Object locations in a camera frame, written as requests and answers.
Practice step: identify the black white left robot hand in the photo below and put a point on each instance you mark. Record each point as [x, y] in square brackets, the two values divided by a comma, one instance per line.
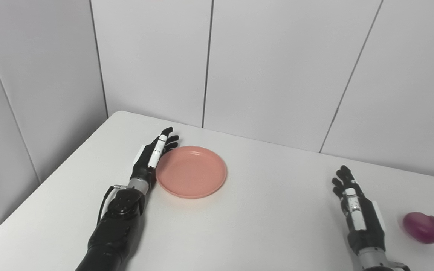
[143, 165]

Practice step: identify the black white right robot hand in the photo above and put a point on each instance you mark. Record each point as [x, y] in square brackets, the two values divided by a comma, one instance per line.
[369, 229]

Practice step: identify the pink round plate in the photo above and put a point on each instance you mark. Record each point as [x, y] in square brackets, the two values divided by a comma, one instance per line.
[191, 172]

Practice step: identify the purple red onion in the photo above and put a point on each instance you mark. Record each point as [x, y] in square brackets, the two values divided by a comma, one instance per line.
[422, 227]

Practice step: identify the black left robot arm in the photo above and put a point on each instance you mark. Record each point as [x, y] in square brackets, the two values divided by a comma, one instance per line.
[117, 229]

